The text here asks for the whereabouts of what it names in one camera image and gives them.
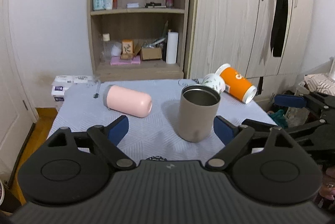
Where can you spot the small white tissue pack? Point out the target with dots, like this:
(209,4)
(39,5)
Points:
(58,90)

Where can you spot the blue-grey tablecloth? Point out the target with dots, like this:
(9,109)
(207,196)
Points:
(157,126)

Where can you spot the pink cup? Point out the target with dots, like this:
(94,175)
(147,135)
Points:
(128,101)

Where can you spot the wooden bookshelf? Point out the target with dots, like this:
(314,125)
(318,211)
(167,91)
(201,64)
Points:
(141,22)

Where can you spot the orange carton box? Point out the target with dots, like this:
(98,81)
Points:
(127,48)

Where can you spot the teal cloth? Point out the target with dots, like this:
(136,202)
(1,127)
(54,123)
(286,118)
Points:
(278,118)

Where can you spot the striped cloth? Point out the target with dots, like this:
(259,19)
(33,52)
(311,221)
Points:
(320,84)

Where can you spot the white door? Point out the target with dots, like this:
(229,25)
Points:
(11,82)

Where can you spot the person's right hand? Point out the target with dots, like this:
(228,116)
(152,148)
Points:
(329,188)

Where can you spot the wooden wardrobe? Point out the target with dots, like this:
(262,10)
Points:
(230,30)

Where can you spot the clear glass bottle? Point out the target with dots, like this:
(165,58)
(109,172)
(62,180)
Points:
(105,50)

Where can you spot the black ribbon bow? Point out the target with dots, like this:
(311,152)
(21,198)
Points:
(279,20)

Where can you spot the large white tissue pack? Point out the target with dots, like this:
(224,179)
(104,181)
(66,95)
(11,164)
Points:
(74,79)

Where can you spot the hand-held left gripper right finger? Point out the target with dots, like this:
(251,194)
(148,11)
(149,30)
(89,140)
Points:
(223,130)

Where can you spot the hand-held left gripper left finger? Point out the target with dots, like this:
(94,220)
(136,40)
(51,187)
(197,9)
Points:
(119,130)

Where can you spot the orange cup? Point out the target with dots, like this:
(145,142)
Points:
(236,82)

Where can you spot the wet wipes pack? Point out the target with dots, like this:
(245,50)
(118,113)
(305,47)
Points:
(99,1)

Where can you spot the taupe metal cup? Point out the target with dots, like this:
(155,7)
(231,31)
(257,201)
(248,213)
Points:
(197,116)

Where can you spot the small white box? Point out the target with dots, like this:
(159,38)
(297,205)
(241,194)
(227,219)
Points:
(133,5)

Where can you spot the pink flat box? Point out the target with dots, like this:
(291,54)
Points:
(123,61)

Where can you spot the white paper towel roll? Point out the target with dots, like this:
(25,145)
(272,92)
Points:
(172,48)

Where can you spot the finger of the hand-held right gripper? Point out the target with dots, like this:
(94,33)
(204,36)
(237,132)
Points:
(308,127)
(289,101)

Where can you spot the open cardboard box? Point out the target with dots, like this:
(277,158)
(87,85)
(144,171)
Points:
(150,53)

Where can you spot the white floral cup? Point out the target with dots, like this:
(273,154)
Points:
(215,82)

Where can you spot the black flat case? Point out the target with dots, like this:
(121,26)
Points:
(155,5)

